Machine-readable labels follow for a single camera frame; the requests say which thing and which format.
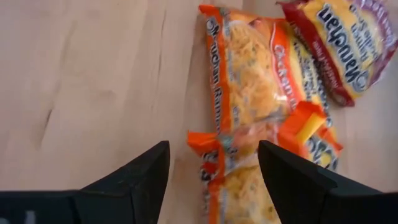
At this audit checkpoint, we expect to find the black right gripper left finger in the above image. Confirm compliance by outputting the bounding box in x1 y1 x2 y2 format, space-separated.
73 140 171 224

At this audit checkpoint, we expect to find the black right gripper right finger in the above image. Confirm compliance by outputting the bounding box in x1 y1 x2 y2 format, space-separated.
257 139 398 224

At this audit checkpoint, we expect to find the orange Maruchan noodle pack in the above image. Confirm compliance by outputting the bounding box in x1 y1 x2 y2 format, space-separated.
198 3 334 138
185 101 345 224

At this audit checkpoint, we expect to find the red Maruchan noodle pack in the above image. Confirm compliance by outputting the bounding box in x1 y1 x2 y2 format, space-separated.
275 0 398 108

